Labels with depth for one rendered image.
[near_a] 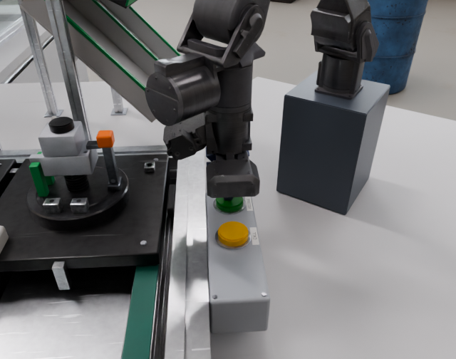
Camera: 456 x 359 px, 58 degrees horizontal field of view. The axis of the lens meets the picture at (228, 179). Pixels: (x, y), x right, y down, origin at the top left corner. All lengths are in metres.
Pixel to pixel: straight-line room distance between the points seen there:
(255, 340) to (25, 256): 0.31
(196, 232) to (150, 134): 0.49
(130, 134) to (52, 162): 0.46
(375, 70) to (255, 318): 3.11
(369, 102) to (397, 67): 2.86
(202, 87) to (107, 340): 0.30
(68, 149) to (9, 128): 0.60
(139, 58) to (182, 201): 0.36
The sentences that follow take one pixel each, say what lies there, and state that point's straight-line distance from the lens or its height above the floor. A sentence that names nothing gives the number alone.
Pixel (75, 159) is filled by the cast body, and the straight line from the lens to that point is 0.57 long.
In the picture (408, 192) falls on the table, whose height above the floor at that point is 0.86.
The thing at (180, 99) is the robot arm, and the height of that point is 1.16.
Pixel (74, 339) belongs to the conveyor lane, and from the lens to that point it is 0.54.
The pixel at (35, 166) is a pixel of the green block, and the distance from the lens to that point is 0.60.
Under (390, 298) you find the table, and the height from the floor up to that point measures 0.86.
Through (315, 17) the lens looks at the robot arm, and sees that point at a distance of 0.67.
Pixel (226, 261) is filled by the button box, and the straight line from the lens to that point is 0.52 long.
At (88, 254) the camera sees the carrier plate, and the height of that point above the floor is 0.97.
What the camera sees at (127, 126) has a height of 0.86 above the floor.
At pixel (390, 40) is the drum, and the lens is 3.46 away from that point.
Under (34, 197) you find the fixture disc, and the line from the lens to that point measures 0.63.
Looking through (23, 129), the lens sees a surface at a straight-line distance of 1.13.
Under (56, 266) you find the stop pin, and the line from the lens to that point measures 0.55.
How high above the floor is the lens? 1.33
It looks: 35 degrees down
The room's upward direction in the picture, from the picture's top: straight up
